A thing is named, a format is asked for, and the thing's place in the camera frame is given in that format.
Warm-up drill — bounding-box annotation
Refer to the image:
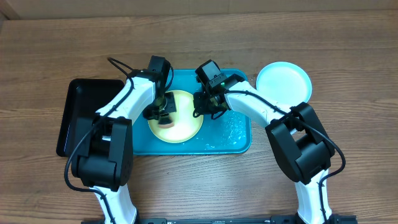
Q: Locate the black and red sponge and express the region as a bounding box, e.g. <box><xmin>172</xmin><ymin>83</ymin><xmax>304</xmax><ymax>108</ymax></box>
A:
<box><xmin>158</xmin><ymin>114</ymin><xmax>174</xmax><ymax>129</ymax></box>

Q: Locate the teal plastic tray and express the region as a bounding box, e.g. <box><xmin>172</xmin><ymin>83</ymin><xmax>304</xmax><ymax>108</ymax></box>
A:
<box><xmin>132</xmin><ymin>69</ymin><xmax>252</xmax><ymax>156</ymax></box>

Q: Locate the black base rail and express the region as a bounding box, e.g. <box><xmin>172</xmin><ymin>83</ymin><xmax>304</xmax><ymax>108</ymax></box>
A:
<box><xmin>81</xmin><ymin>214</ymin><xmax>358</xmax><ymax>224</ymax></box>

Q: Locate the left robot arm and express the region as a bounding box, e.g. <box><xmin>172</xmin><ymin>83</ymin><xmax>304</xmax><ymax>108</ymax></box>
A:
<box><xmin>64</xmin><ymin>55</ymin><xmax>176</xmax><ymax>223</ymax></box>

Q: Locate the yellow-green plate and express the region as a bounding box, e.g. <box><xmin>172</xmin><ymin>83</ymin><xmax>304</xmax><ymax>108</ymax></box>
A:
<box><xmin>148</xmin><ymin>90</ymin><xmax>203</xmax><ymax>143</ymax></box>

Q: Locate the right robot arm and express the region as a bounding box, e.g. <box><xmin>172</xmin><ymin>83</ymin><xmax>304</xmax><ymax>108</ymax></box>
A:
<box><xmin>193</xmin><ymin>60</ymin><xmax>335</xmax><ymax>223</ymax></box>

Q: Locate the light blue plate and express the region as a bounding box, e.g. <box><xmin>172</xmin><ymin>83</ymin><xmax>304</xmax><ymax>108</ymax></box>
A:
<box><xmin>256</xmin><ymin>62</ymin><xmax>312</xmax><ymax>106</ymax></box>

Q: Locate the black plastic tray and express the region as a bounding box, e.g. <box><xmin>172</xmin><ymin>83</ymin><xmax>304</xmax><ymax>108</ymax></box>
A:
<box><xmin>56</xmin><ymin>78</ymin><xmax>124</xmax><ymax>157</ymax></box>

